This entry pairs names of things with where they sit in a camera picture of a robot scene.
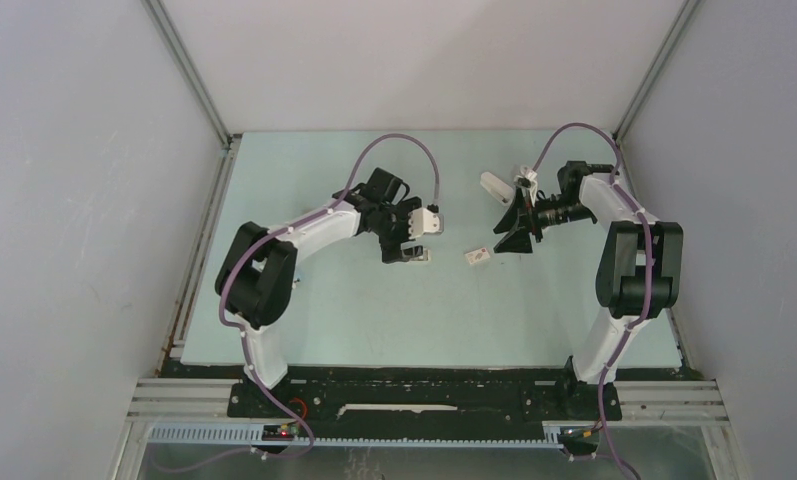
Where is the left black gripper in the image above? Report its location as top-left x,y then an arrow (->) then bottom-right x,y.
372,197 -> 422,263

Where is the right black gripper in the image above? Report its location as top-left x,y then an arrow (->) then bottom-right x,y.
496,184 -> 596,254

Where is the white staple box barcode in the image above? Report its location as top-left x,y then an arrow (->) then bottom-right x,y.
411,247 -> 431,263

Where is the small white staple box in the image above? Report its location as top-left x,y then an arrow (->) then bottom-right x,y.
465,247 -> 491,266

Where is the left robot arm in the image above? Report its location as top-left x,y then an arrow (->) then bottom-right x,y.
215,168 -> 443,417

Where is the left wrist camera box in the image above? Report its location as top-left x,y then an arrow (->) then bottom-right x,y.
408,207 -> 444,240

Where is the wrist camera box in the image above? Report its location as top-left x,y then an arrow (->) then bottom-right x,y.
408,207 -> 444,240
513,165 -> 539,203

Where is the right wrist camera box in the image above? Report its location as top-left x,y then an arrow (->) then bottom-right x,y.
513,165 -> 539,203

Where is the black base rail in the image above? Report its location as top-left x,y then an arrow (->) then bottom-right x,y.
227,366 -> 622,440

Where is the white cable duct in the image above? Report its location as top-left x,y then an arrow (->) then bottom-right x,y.
147,422 -> 562,449

